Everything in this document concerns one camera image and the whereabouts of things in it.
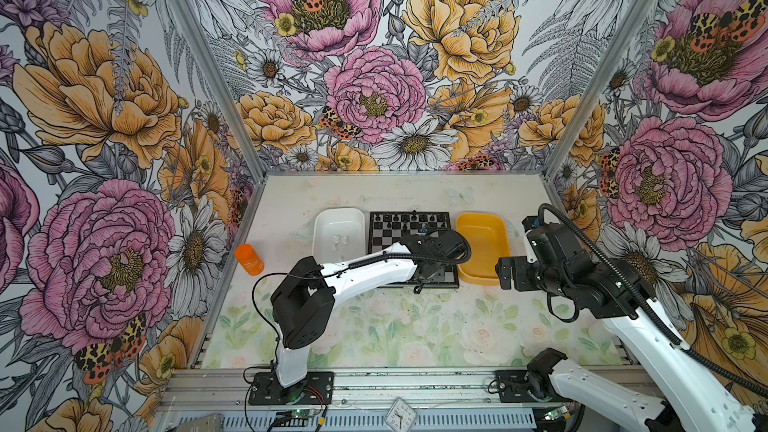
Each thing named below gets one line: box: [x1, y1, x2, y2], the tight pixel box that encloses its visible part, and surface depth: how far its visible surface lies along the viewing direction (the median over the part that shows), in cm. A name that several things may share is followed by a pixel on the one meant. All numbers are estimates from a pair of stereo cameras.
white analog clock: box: [384, 397, 418, 432], surface depth 70 cm
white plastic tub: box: [312, 207, 366, 265], surface depth 104 cm
